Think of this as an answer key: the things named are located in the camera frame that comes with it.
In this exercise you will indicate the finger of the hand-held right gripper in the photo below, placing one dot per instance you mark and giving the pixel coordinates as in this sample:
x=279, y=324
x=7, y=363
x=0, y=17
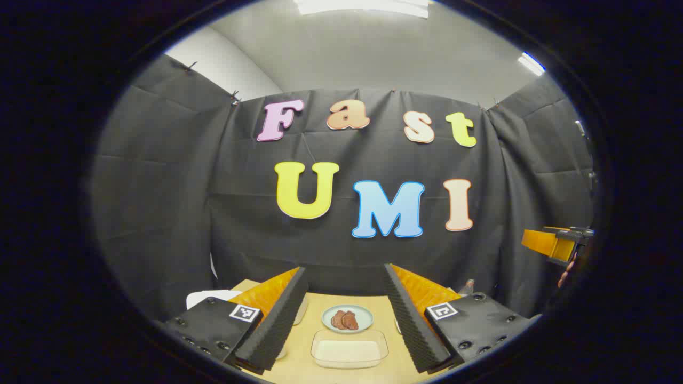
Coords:
x=539, y=241

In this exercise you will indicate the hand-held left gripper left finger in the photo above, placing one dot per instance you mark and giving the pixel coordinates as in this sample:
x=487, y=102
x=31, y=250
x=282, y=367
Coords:
x=277, y=325

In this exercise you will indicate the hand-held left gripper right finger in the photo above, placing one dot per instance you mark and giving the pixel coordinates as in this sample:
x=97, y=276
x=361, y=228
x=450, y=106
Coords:
x=411, y=325

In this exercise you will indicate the glass dish of rice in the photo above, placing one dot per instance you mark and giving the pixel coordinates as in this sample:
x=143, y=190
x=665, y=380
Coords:
x=349, y=349

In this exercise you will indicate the white rice cooker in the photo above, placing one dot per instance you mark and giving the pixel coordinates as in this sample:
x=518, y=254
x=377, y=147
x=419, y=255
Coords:
x=211, y=297

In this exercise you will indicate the light blue plate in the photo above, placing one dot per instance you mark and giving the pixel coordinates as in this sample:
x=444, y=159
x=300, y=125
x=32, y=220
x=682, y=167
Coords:
x=365, y=319

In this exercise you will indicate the brown meat slices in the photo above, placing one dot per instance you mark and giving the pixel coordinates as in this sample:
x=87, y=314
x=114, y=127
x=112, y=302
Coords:
x=344, y=320

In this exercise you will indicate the clear plastic water bottle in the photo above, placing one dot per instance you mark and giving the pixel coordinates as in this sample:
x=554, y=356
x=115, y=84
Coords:
x=468, y=288

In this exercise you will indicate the black backdrop cloth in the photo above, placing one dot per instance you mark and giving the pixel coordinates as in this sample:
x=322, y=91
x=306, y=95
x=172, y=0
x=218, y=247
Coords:
x=176, y=202

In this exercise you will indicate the ceiling light panel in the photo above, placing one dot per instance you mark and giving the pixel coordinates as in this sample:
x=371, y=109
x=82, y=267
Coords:
x=531, y=64

